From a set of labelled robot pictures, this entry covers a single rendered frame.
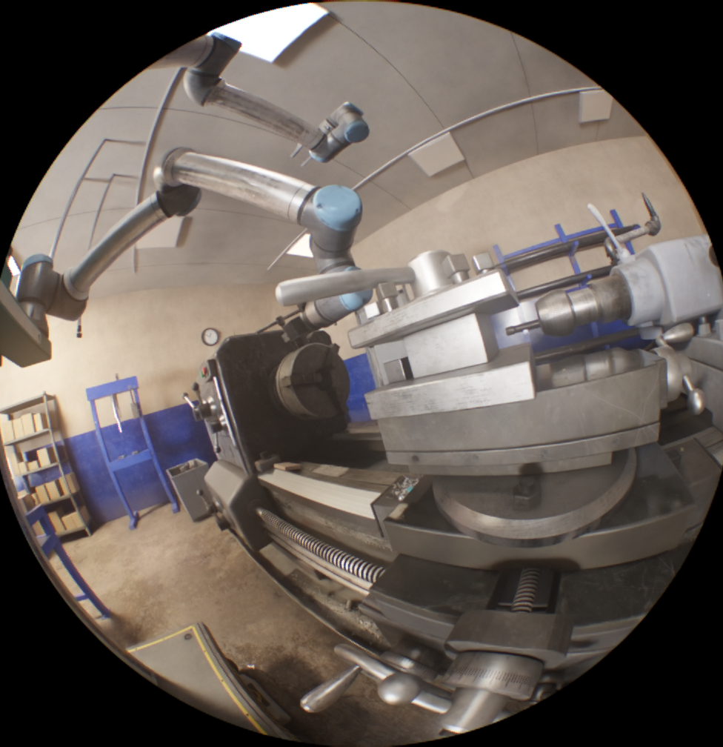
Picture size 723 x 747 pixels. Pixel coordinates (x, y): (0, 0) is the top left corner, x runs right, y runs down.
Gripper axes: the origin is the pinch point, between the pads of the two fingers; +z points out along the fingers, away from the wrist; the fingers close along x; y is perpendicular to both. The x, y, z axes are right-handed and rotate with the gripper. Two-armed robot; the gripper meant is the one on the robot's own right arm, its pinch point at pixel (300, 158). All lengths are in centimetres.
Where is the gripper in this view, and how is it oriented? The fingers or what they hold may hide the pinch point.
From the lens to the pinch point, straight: 119.0
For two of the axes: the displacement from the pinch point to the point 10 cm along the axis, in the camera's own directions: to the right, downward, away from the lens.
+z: -7.3, 1.9, 6.6
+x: 6.6, 4.8, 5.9
